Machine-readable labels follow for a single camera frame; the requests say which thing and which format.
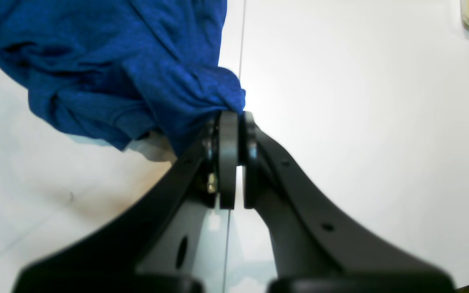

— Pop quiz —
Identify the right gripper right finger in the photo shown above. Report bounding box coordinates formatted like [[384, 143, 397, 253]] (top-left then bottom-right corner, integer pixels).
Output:
[[243, 112, 454, 293]]

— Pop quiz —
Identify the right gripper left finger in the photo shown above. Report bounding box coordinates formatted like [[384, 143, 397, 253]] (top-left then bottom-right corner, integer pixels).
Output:
[[13, 112, 239, 293]]

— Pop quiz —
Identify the dark blue t-shirt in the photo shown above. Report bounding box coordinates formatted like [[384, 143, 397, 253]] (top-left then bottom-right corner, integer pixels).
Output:
[[0, 0, 245, 155]]

